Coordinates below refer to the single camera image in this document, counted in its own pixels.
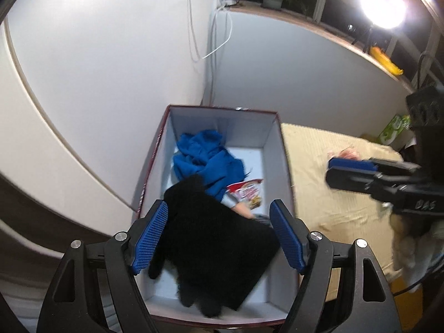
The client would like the person's right hand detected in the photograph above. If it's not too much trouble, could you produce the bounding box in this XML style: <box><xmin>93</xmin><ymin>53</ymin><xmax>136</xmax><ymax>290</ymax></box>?
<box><xmin>391</xmin><ymin>214</ymin><xmax>436</xmax><ymax>285</ymax></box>

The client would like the white cable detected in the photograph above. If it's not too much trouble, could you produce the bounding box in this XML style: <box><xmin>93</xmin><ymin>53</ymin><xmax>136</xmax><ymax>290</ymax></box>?
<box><xmin>185</xmin><ymin>0</ymin><xmax>234</xmax><ymax>60</ymax></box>

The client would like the red white snack packet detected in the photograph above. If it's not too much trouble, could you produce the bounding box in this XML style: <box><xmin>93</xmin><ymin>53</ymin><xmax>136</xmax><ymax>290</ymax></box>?
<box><xmin>226</xmin><ymin>178</ymin><xmax>265</xmax><ymax>211</ymax></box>

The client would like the black fleece glove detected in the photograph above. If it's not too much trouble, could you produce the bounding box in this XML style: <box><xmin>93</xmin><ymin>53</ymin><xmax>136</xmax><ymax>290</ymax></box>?
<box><xmin>148</xmin><ymin>174</ymin><xmax>281</xmax><ymax>318</ymax></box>

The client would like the blue knitted cloth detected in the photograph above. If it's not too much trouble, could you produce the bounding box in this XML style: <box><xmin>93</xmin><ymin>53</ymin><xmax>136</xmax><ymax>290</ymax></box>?
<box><xmin>172</xmin><ymin>129</ymin><xmax>245</xmax><ymax>205</ymax></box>

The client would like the brown cardboard box white inside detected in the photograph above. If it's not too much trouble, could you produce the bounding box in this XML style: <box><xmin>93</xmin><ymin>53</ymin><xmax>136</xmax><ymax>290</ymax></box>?
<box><xmin>131</xmin><ymin>104</ymin><xmax>299</xmax><ymax>331</ymax></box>

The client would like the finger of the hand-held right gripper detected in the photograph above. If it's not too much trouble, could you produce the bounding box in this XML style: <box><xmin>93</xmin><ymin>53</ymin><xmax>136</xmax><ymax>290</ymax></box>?
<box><xmin>328</xmin><ymin>158</ymin><xmax>422</xmax><ymax>178</ymax></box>
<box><xmin>325</xmin><ymin>168</ymin><xmax>403</xmax><ymax>205</ymax></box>

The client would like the green tissue box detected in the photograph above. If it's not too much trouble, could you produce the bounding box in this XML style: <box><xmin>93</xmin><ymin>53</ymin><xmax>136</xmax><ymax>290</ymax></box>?
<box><xmin>377</xmin><ymin>114</ymin><xmax>412</xmax><ymax>146</ymax></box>

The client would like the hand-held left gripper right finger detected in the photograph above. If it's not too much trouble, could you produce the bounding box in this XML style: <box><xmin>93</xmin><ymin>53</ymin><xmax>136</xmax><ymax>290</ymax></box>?
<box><xmin>269</xmin><ymin>199</ymin><xmax>403</xmax><ymax>333</ymax></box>

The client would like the yellow tray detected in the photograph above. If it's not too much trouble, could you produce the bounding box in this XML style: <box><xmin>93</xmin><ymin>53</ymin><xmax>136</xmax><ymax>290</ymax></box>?
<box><xmin>369</xmin><ymin>46</ymin><xmax>405</xmax><ymax>76</ymax></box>

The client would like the pink white packet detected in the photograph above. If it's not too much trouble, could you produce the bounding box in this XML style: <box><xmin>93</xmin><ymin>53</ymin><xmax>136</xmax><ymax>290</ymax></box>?
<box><xmin>329</xmin><ymin>147</ymin><xmax>362</xmax><ymax>162</ymax></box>

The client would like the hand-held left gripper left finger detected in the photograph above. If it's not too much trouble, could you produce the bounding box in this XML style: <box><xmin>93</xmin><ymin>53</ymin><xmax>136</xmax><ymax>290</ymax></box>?
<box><xmin>36</xmin><ymin>199</ymin><xmax>170</xmax><ymax>333</ymax></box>

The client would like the wooden windowsill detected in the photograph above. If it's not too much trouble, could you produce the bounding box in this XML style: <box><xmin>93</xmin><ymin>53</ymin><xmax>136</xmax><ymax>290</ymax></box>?
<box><xmin>218</xmin><ymin>2</ymin><xmax>417</xmax><ymax>94</ymax></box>

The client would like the ring light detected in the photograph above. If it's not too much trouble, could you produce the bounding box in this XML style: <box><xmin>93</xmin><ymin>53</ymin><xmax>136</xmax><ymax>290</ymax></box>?
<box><xmin>358</xmin><ymin>0</ymin><xmax>409</xmax><ymax>31</ymax></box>

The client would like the black light tripod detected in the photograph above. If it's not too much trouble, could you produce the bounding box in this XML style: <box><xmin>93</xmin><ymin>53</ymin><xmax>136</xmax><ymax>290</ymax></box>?
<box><xmin>347</xmin><ymin>24</ymin><xmax>376</xmax><ymax>53</ymax></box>

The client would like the striped yellow mat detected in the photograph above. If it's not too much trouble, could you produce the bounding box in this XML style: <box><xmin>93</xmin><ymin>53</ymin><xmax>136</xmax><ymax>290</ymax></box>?
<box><xmin>280</xmin><ymin>122</ymin><xmax>407</xmax><ymax>301</ymax></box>

